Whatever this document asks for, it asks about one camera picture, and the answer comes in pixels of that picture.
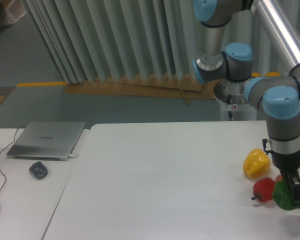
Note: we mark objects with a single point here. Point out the brown egg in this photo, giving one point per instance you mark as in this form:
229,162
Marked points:
279,178

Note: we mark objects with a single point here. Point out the yellow bell pepper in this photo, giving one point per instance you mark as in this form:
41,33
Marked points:
256,164

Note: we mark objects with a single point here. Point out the red bell pepper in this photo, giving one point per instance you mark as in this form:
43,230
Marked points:
263,189

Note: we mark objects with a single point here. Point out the flat brown cardboard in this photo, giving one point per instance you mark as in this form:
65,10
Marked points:
186,89

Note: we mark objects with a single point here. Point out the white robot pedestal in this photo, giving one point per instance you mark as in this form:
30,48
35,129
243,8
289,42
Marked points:
225,110

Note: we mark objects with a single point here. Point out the grey pleated curtain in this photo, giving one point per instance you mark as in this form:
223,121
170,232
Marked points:
120,40

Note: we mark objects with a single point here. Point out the silver closed laptop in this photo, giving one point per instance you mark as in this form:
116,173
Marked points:
47,140

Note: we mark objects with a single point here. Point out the green bell pepper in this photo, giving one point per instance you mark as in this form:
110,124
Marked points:
282,196

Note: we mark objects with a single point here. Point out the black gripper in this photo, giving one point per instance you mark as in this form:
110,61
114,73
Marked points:
288,164

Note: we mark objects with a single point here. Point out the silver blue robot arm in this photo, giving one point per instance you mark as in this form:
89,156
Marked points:
276,98

